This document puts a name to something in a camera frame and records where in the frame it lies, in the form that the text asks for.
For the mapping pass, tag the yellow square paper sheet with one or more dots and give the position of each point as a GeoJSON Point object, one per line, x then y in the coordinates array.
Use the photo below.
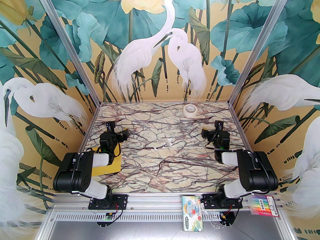
{"type": "Point", "coordinates": [110, 170]}

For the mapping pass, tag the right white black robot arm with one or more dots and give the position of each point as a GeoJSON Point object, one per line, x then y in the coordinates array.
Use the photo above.
{"type": "Point", "coordinates": [257, 171]}

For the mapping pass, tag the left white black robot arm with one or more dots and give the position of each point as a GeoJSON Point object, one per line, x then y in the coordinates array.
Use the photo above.
{"type": "Point", "coordinates": [72, 174]}

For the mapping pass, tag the masking tape roll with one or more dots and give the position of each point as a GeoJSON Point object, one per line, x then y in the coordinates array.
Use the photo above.
{"type": "Point", "coordinates": [185, 112]}

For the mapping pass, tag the pack of coloured markers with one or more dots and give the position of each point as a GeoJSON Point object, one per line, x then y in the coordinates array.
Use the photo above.
{"type": "Point", "coordinates": [262, 205]}

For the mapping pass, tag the small green circuit board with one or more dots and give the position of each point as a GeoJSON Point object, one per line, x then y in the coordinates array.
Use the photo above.
{"type": "Point", "coordinates": [108, 216]}

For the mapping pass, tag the cartoon print tissue pack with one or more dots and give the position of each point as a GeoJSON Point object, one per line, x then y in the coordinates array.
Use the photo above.
{"type": "Point", "coordinates": [191, 214]}

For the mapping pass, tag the clear plastic bag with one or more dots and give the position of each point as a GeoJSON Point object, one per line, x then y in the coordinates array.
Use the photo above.
{"type": "Point", "coordinates": [212, 221]}

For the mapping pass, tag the perforated metal strip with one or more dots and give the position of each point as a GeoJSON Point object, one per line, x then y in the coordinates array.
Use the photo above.
{"type": "Point", "coordinates": [155, 216]}

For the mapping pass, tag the left black wrist camera box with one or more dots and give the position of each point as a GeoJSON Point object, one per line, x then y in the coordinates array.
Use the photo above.
{"type": "Point", "coordinates": [110, 127]}

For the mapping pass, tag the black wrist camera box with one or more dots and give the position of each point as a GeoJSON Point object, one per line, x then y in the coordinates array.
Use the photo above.
{"type": "Point", "coordinates": [219, 126]}
{"type": "Point", "coordinates": [110, 127]}

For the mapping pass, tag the right black wrist camera box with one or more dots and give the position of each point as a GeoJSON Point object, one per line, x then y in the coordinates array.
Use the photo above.
{"type": "Point", "coordinates": [219, 126]}

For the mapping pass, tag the aluminium table side rail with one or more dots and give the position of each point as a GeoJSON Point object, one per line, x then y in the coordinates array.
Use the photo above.
{"type": "Point", "coordinates": [88, 134]}
{"type": "Point", "coordinates": [240, 134]}

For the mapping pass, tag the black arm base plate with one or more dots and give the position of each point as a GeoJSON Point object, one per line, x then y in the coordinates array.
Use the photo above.
{"type": "Point", "coordinates": [121, 201]}
{"type": "Point", "coordinates": [208, 201]}

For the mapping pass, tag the aluminium frame rail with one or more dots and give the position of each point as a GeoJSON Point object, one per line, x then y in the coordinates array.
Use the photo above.
{"type": "Point", "coordinates": [155, 200]}

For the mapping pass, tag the black curved bracket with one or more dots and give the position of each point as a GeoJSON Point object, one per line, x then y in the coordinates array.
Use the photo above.
{"type": "Point", "coordinates": [232, 220]}

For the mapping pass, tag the aluminium frame post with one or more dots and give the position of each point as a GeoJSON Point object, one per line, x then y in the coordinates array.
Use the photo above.
{"type": "Point", "coordinates": [70, 46]}
{"type": "Point", "coordinates": [258, 46]}

